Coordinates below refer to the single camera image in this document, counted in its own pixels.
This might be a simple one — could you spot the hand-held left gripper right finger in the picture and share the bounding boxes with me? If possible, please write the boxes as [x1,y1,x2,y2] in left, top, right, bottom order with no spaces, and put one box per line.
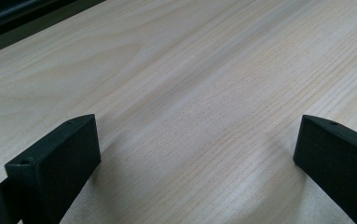
[293,114,357,224]

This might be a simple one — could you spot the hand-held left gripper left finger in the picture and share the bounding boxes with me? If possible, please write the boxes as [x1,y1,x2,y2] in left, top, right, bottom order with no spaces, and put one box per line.
[0,113,102,224]

